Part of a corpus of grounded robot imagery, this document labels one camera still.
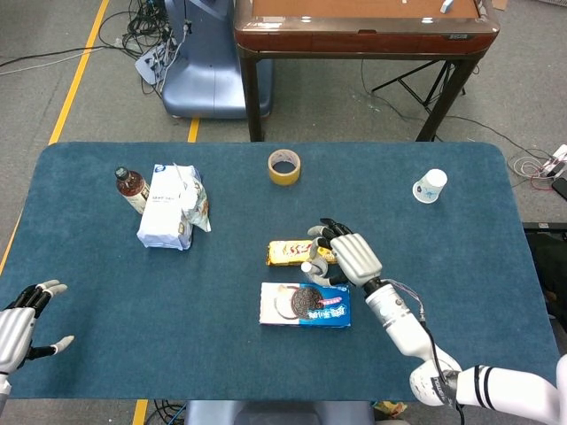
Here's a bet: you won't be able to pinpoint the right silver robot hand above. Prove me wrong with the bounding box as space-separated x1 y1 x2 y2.
307 217 383 287

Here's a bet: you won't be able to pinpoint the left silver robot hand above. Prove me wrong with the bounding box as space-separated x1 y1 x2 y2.
0 279 75 375

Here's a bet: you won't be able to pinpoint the white cylindrical tube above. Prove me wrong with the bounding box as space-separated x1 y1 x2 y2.
300 261 330 279

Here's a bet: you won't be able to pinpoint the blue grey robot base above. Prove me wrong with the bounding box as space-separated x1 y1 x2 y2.
161 0 274 120

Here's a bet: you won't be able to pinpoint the grey own robot base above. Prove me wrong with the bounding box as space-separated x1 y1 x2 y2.
183 400 376 425

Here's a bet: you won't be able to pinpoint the blue Oreo cookie box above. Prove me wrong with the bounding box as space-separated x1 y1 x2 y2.
259 282 353 331

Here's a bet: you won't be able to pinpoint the yellow biscuit pack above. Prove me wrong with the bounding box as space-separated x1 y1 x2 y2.
266 238 340 267

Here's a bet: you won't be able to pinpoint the white floral paper cup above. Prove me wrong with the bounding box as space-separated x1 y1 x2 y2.
412 168 448 205

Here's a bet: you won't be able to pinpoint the yellow tape roll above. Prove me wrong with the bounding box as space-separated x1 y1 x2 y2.
267 149 303 187

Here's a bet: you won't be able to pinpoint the blue felt table cover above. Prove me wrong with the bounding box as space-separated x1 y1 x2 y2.
0 141 560 402

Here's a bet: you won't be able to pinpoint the white printed snack bag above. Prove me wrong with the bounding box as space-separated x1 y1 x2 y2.
172 163 213 234

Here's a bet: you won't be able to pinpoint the black tripod stand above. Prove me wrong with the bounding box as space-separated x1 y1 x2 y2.
370 59 467 112

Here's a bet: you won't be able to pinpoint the brown tea bottle black cap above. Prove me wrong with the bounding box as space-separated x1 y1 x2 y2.
114 166 150 216

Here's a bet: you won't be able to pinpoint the white paper bag package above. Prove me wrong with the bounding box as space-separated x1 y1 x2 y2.
136 164 203 252

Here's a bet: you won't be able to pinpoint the brown mahjong table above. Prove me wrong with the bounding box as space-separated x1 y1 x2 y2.
233 0 501 143

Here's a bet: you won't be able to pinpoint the white power strip red plugs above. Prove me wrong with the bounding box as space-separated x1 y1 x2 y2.
547 143 567 179

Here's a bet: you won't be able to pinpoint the black floor cable bundle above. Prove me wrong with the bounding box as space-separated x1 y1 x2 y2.
97 0 181 97

